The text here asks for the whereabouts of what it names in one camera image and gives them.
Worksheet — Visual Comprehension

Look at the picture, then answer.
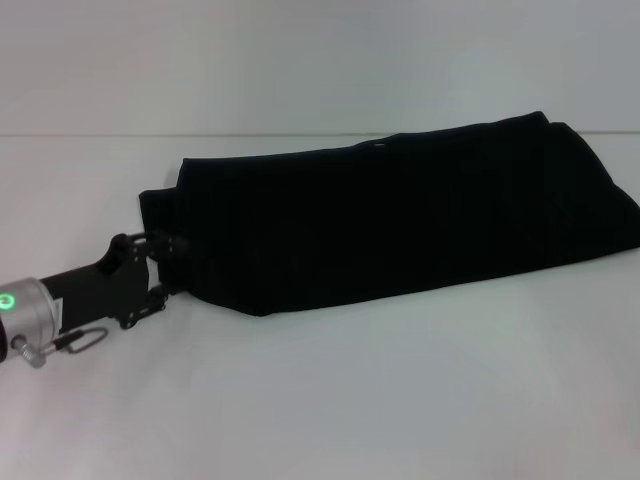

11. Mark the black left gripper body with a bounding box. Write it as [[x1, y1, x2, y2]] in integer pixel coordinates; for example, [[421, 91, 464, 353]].
[[39, 232, 167, 332]]

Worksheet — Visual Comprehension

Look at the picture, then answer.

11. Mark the black shirt with FREE print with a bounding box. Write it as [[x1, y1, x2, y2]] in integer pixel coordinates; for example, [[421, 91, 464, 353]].
[[137, 110, 640, 320]]

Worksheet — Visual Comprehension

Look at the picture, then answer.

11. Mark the left arm cable with plug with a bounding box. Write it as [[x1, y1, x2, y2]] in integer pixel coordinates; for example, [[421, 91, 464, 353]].
[[10, 326, 109, 371]]

